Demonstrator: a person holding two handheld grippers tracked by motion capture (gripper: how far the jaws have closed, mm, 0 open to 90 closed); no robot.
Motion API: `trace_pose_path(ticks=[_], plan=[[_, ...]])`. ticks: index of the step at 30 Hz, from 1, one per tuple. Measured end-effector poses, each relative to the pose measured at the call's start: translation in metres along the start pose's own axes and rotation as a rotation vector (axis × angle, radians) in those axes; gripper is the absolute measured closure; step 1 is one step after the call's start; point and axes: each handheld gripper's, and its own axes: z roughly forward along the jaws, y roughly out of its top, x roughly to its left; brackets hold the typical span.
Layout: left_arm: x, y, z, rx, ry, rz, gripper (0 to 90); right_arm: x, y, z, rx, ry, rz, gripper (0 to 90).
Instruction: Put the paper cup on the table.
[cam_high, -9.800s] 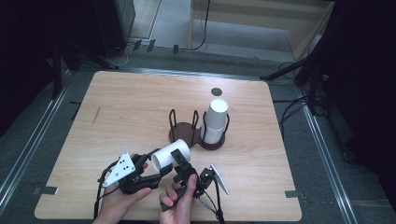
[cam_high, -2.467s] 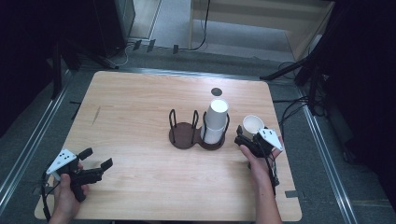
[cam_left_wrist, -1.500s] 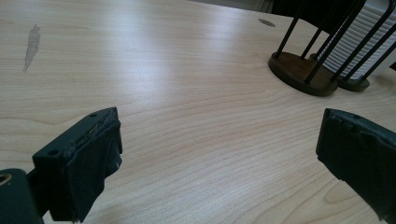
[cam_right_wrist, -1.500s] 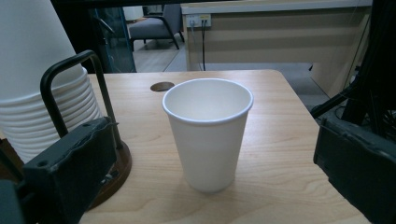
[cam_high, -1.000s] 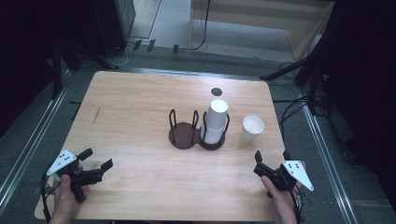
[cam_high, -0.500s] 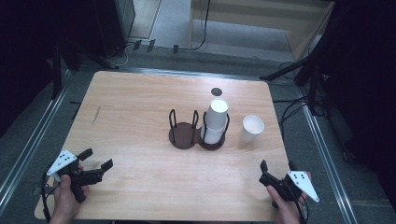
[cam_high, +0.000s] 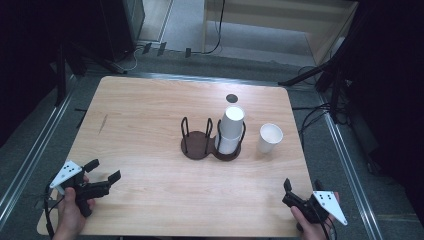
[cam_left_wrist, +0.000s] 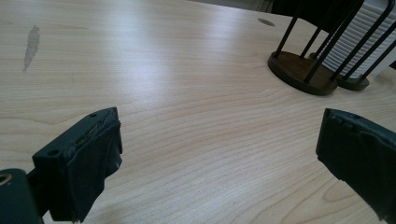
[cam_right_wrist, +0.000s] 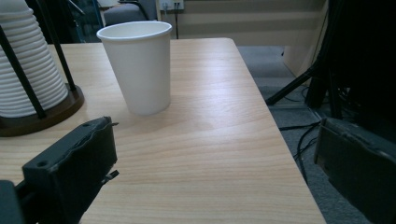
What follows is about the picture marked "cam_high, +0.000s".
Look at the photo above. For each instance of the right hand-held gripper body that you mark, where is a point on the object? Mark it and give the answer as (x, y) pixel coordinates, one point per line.
(313, 206)

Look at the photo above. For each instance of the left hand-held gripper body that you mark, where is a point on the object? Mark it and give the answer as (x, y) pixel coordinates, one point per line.
(83, 191)

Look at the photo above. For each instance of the white paper cup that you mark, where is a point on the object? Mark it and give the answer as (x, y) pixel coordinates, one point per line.
(227, 146)
(269, 137)
(232, 122)

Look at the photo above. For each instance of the dark brown cup holder rack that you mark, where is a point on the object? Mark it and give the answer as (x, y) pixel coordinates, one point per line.
(196, 146)

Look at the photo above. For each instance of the person's right hand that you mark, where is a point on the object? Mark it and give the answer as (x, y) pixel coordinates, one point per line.
(311, 230)

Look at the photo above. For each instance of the person's left hand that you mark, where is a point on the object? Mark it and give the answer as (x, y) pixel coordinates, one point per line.
(68, 213)

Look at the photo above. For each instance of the grey round table hole cap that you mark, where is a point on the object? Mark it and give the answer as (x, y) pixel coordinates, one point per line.
(231, 98)

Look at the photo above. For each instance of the black metal stand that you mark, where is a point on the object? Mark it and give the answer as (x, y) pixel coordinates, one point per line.
(333, 73)

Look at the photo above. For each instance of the black cabinet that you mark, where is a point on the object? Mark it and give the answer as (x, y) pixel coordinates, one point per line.
(123, 26)

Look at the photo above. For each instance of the metal floor rail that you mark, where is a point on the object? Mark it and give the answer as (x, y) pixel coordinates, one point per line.
(350, 166)
(36, 143)

